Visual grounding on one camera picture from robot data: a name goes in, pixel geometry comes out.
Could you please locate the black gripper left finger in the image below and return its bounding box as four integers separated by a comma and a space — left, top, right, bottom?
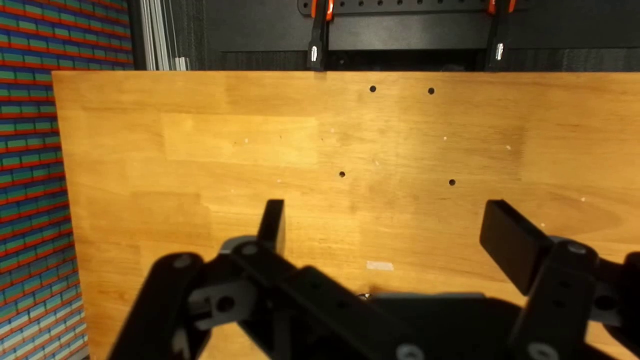
108, 198, 428, 360

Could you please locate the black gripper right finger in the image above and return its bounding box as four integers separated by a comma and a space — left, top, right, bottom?
477, 198, 640, 360

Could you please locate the black orange bar clamp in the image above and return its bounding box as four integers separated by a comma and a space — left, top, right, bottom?
483, 0, 517, 73
306, 0, 338, 73

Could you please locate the black pegboard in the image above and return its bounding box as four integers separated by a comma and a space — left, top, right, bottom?
296, 0, 640, 21

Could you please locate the aluminium frame profile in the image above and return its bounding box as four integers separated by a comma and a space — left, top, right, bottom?
141, 0, 194, 73

